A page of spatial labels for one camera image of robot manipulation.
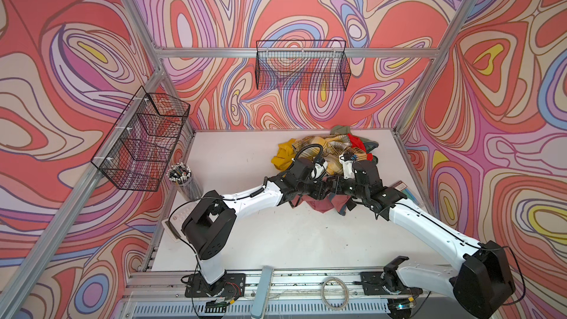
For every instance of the grey rail handle bracket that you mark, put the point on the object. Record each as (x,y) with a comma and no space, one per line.
(259,306)

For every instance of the back black wire basket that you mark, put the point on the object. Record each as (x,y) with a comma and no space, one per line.
(302,65)

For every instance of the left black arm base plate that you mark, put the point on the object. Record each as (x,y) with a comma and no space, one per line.
(230,285)

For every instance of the bright red cloth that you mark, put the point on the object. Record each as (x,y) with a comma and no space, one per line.
(359,148)

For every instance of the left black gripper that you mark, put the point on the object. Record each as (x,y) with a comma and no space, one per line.
(321,189)

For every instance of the left black wire basket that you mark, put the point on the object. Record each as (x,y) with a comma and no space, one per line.
(137,151)

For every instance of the clear cup of pens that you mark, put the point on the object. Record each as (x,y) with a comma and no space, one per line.
(182,176)

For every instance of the maroon printed t-shirt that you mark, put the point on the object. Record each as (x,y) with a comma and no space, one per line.
(343,203)

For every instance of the black wire basket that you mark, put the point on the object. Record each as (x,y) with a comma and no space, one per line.
(302,65)
(137,151)

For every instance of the olive grey cloth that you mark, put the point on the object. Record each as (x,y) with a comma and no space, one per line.
(340,130)

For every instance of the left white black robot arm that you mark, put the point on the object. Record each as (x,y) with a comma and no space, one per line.
(208,226)

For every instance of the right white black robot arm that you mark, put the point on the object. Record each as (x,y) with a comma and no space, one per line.
(478,275)

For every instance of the colourful striped booklet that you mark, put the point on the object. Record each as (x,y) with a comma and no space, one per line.
(403,188)

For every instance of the aluminium front rail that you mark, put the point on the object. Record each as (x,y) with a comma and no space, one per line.
(286,284)

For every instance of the yellow plaid flannel shirt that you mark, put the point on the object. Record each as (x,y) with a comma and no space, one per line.
(333,147)

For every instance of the dark green cloth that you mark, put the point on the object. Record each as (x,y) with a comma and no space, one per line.
(370,145)

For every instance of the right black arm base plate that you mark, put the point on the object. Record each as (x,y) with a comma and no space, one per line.
(373,284)

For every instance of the white desk calculator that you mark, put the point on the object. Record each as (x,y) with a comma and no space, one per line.
(173,224)

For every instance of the plain maroon cloth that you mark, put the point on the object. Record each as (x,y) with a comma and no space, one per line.
(320,205)

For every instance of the mustard yellow cloth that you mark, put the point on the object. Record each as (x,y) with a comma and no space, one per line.
(284,155)

